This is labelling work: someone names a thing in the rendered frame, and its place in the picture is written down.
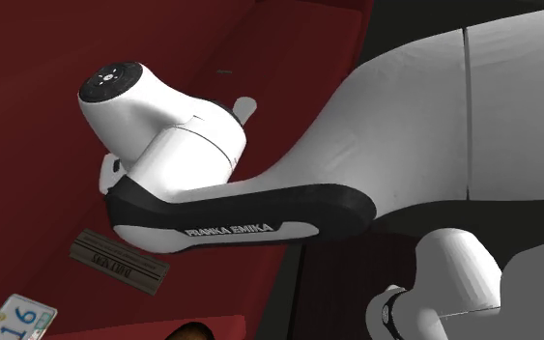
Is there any folded brown newspaper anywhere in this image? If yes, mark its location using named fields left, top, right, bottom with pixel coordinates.
left=69, top=228, right=171, bottom=297

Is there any dark brown round object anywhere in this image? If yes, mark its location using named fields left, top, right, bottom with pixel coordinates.
left=163, top=322, right=216, bottom=340

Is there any white plate with blue digits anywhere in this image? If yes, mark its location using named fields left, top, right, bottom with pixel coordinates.
left=0, top=293, right=59, bottom=340

